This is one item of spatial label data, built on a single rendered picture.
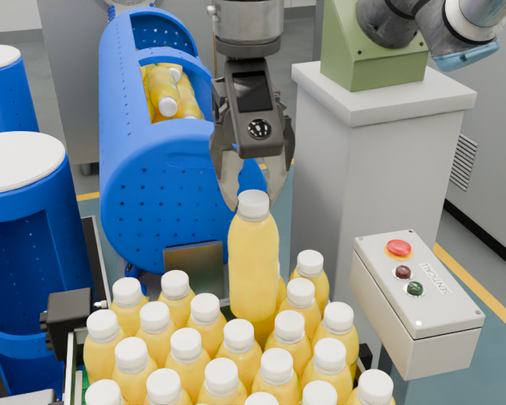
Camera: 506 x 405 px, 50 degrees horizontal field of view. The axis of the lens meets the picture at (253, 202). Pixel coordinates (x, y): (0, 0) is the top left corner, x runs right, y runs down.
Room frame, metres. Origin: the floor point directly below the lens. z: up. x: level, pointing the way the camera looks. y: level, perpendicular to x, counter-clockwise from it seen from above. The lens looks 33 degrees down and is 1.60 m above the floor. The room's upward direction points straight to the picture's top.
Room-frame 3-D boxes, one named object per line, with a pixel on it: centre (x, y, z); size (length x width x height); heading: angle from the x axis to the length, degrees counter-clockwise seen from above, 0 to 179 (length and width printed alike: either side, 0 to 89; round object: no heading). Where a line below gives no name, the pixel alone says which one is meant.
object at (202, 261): (0.73, 0.10, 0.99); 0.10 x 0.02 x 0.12; 104
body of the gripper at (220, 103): (0.60, 0.01, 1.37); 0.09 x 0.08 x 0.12; 13
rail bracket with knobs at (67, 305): (0.64, 0.29, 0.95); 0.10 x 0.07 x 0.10; 104
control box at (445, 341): (0.60, -0.23, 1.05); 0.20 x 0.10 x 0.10; 14
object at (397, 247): (0.64, -0.22, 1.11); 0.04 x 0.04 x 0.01
